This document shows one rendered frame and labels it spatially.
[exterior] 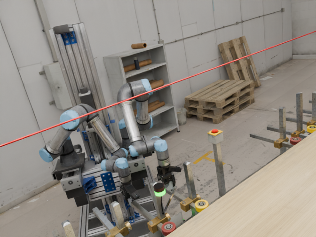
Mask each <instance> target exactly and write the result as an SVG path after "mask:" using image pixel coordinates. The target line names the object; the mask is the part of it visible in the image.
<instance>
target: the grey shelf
mask: <svg viewBox="0 0 316 237"><path fill-rule="evenodd" d="M136 56H137V58H138V61H139V62H140V61H143V60H146V59H151V61H152V63H151V64H149V65H146V66H143V67H140V69H139V70H136V69H134V70H131V71H127V72H124V68H123V67H124V66H127V65H130V64H134V57H136ZM103 60H104V64H105V68H106V72H107V76H108V80H109V84H110V87H111V92H112V96H113V100H114V103H117V95H118V91H119V89H120V88H121V86H122V85H124V84H125V83H129V82H133V81H138V80H141V79H147V80H148V81H150V80H152V79H153V80H160V79H162V80H163V81H164V85H163V86H165V85H167V84H170V83H171V79H170V73H169V68H168V62H167V56H166V49H165V44H164V43H162V44H151V45H147V47H146V48H138V49H130V50H126V51H123V52H119V53H115V54H112V55H108V56H104V57H103ZM152 93H153V94H152V95H150V97H149V99H148V104H149V103H151V102H154V101H156V100H159V101H160V102H162V101H164V102H165V105H164V106H162V107H160V108H158V109H156V110H153V111H151V112H149V114H150V115H151V116H152V120H153V127H152V128H150V129H148V130H143V131H140V135H141V136H143V135H145V136H149V137H150V139H151V138H152V137H154V136H158V137H160V136H162V135H164V134H166V133H168V132H169V131H171V130H173V129H175V128H178V131H177V132H180V130H179V124H178V119H177V113H176V108H175V102H174V95H173V90H172V85H169V86H166V87H164V88H161V89H158V90H155V91H153V92H152ZM131 105H132V108H133V110H135V109H136V100H135V99H133V100H132V104H131ZM115 107H116V111H117V115H118V119H119V121H121V120H122V119H123V115H122V112H121V108H120V107H118V104H117V105H115Z"/></svg>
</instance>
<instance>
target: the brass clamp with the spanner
mask: <svg viewBox="0 0 316 237"><path fill-rule="evenodd" d="M170 220H171V218H170V215H169V214H168V213H165V218H163V219H159V218H158V217H156V218H154V219H152V220H151V221H152V222H153V224H152V225H150V221H149V222H148V223H147V224H148V228H149V230H150V231H151V232H152V233H155V232H157V231H158V227H157V225H158V224H160V223H162V224H164V223H165V222H168V221H170Z"/></svg>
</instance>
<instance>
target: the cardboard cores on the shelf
mask: <svg viewBox="0 0 316 237"><path fill-rule="evenodd" d="M151 63H152V61H151V59H146V60H143V61H140V62H139V66H140V67H143V66H146V65H149V64H151ZM123 68H124V72H127V71H131V70H134V69H136V68H135V64H130V65H127V66H124V67H123ZM149 83H150V86H151V89H152V90H153V89H155V88H157V87H160V86H163V85H164V81H163V80H162V79H160V80H150V81H149ZM164 105H165V102H164V101H162V102H160V101H159V100H156V101H154V102H151V103H149V104H148V113H149V112H151V111H153V110H156V109H158V108H160V107H162V106H164ZM133 111H134V115H135V117H136V115H137V109H135V110H133Z"/></svg>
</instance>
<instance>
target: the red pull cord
mask: <svg viewBox="0 0 316 237"><path fill-rule="evenodd" d="M314 32H316V31H314ZM314 32H311V33H314ZM311 33H308V34H311ZM308 34H305V35H302V36H300V37H303V36H306V35H308ZM300 37H297V38H300ZM297 38H294V39H291V40H289V41H292V40H295V39H297ZM289 41H286V42H289ZM286 42H283V43H280V44H278V45H281V44H284V43H286ZM278 45H275V46H272V47H269V48H267V49H270V48H273V47H276V46H278ZM267 49H264V50H267ZM264 50H261V51H258V52H256V53H259V52H262V51H264ZM256 53H253V54H250V55H247V56H244V57H241V58H239V59H236V60H234V61H231V62H228V63H225V64H222V65H220V66H217V67H214V68H211V69H208V70H206V71H203V72H200V73H198V74H195V75H192V76H189V77H187V78H184V79H181V80H178V81H176V82H173V83H170V84H167V85H165V86H162V87H159V88H156V89H153V90H151V91H148V92H145V93H143V94H140V95H137V96H134V97H131V98H128V99H126V100H123V101H121V102H118V103H115V104H112V105H109V106H106V107H104V108H101V109H98V110H95V111H93V112H90V113H87V114H85V115H82V116H79V117H76V118H73V119H70V120H68V121H65V122H63V123H60V124H57V125H54V126H51V127H48V128H46V129H43V130H40V131H37V132H35V133H32V134H29V135H26V136H24V137H21V138H18V139H15V140H13V141H10V142H7V143H4V144H2V145H0V147H2V146H5V145H8V144H11V143H13V142H16V141H19V140H21V139H24V138H27V137H30V136H32V135H35V134H38V133H41V132H44V131H46V130H49V129H51V128H54V127H57V126H60V125H63V124H65V123H68V122H71V121H73V120H76V119H79V118H82V117H84V116H87V115H90V114H92V113H95V112H98V111H101V110H104V109H106V108H109V107H111V106H114V105H117V104H120V103H123V102H125V101H128V100H131V99H134V98H136V97H139V96H141V95H144V94H147V93H150V92H153V91H155V90H158V89H161V88H164V87H166V86H169V85H172V84H174V83H177V82H180V81H183V80H185V79H188V78H191V77H194V76H197V75H199V74H202V73H204V72H207V71H210V70H213V69H216V68H218V67H221V66H224V65H226V64H229V63H232V62H235V61H237V60H240V59H243V58H245V57H248V56H251V55H254V54H256Z"/></svg>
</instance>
